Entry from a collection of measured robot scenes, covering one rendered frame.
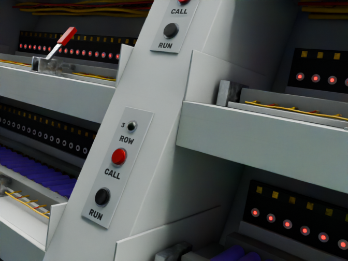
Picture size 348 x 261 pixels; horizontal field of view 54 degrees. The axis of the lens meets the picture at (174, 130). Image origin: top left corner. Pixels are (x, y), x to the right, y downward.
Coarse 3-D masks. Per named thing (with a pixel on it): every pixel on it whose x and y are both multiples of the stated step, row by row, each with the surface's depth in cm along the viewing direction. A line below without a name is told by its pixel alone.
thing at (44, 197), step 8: (0, 168) 54; (8, 176) 51; (16, 176) 51; (8, 184) 51; (16, 184) 50; (24, 184) 49; (32, 184) 49; (16, 192) 48; (24, 192) 49; (32, 192) 47; (40, 192) 46; (48, 192) 47; (32, 200) 46; (40, 200) 46; (48, 200) 45; (56, 200) 44; (64, 200) 45; (32, 208) 44; (48, 208) 45
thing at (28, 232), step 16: (0, 128) 79; (32, 144) 71; (48, 144) 69; (64, 160) 65; (80, 160) 62; (0, 208) 45; (16, 208) 46; (64, 208) 37; (0, 224) 42; (16, 224) 41; (32, 224) 42; (48, 224) 36; (0, 240) 42; (16, 240) 39; (32, 240) 38; (48, 240) 36; (0, 256) 41; (16, 256) 39; (32, 256) 38
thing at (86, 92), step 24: (0, 48) 87; (24, 48) 86; (48, 48) 80; (72, 48) 75; (96, 48) 70; (120, 48) 66; (0, 72) 54; (24, 72) 50; (48, 72) 51; (72, 72) 53; (96, 72) 52; (120, 72) 39; (24, 96) 50; (48, 96) 47; (72, 96) 44; (96, 96) 41; (96, 120) 41
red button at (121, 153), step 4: (116, 152) 35; (120, 152) 35; (124, 152) 35; (112, 156) 35; (116, 156) 35; (120, 156) 35; (124, 156) 35; (112, 160) 35; (116, 160) 35; (120, 160) 34
